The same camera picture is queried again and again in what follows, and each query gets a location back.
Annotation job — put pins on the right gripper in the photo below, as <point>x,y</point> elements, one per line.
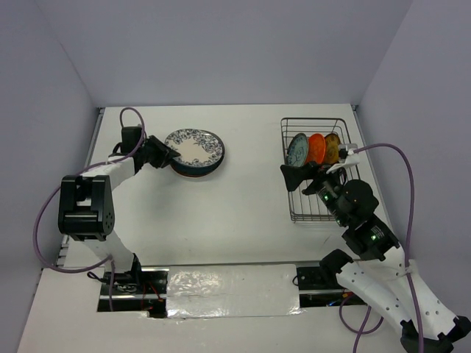
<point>293,174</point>

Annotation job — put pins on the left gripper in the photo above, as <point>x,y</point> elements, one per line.
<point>165,152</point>

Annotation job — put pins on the dark teal blossom plate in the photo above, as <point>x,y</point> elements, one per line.
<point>198,170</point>

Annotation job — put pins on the white blue floral plate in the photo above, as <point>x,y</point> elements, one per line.
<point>197,148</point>

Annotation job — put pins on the red plate with teal flower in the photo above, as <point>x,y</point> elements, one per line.
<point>201,176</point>

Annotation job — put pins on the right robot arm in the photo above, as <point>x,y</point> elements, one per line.
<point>381,277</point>

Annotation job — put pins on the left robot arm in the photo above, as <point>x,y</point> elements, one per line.
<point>86,209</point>

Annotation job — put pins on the small blue patterned plate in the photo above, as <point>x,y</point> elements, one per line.
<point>297,150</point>

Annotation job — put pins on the orange plate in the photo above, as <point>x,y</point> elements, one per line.
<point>316,148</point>

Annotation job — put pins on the amber brown plate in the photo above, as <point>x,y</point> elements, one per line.
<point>332,142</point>

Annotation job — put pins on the silver foil cover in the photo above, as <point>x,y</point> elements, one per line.
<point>231,291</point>

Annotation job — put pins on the wire dish rack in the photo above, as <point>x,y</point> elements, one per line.
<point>302,207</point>

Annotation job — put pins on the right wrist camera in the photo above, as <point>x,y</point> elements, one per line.
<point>348,158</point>

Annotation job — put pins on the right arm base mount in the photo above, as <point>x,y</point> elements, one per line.
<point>310,280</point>

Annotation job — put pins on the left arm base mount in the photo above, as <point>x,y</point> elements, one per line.
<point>148,297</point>

